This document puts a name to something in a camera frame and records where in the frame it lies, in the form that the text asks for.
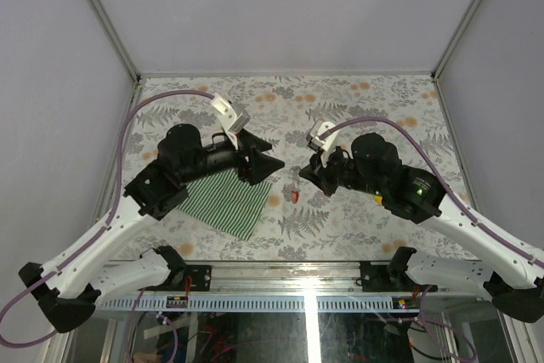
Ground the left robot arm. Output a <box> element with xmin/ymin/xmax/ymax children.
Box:
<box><xmin>19</xmin><ymin>124</ymin><xmax>285</xmax><ymax>333</ymax></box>

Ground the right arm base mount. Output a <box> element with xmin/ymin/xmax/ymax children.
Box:
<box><xmin>355</xmin><ymin>261</ymin><xmax>405</xmax><ymax>292</ymax></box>

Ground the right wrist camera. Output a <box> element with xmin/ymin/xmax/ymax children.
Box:
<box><xmin>306</xmin><ymin>120</ymin><xmax>338</xmax><ymax>154</ymax></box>

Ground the purple cable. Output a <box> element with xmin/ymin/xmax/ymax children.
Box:
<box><xmin>0</xmin><ymin>89</ymin><xmax>216</xmax><ymax>349</ymax></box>
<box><xmin>320</xmin><ymin>116</ymin><xmax>544</xmax><ymax>363</ymax></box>

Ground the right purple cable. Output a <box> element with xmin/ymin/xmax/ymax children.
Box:
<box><xmin>320</xmin><ymin>116</ymin><xmax>544</xmax><ymax>363</ymax></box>

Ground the aluminium front rail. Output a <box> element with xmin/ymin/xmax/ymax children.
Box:
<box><xmin>101</xmin><ymin>258</ymin><xmax>520</xmax><ymax>296</ymax></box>

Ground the slotted cable duct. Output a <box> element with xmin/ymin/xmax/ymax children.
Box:
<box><xmin>100</xmin><ymin>294</ymin><xmax>394</xmax><ymax>313</ymax></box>

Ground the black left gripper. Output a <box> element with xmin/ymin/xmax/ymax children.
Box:
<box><xmin>181</xmin><ymin>129</ymin><xmax>286</xmax><ymax>185</ymax></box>

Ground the green striped cloth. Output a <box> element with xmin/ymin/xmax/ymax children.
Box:
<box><xmin>178</xmin><ymin>170</ymin><xmax>272</xmax><ymax>241</ymax></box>

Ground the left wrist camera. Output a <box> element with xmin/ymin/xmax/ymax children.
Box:
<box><xmin>211</xmin><ymin>94</ymin><xmax>251</xmax><ymax>150</ymax></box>

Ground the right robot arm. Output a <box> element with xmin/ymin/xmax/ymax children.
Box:
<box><xmin>299</xmin><ymin>133</ymin><xmax>543</xmax><ymax>323</ymax></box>

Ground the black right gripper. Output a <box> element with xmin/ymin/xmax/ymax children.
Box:
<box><xmin>298</xmin><ymin>140</ymin><xmax>385</xmax><ymax>196</ymax></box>

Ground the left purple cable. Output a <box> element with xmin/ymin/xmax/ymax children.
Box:
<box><xmin>0</xmin><ymin>89</ymin><xmax>216</xmax><ymax>349</ymax></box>

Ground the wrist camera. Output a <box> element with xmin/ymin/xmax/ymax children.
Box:
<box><xmin>211</xmin><ymin>94</ymin><xmax>251</xmax><ymax>150</ymax></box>
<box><xmin>306</xmin><ymin>120</ymin><xmax>338</xmax><ymax>154</ymax></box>

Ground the red keyring fob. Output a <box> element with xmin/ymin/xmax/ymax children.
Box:
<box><xmin>290</xmin><ymin>189</ymin><xmax>300</xmax><ymax>204</ymax></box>

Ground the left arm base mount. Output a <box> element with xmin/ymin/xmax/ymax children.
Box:
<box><xmin>184</xmin><ymin>264</ymin><xmax>213</xmax><ymax>293</ymax></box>

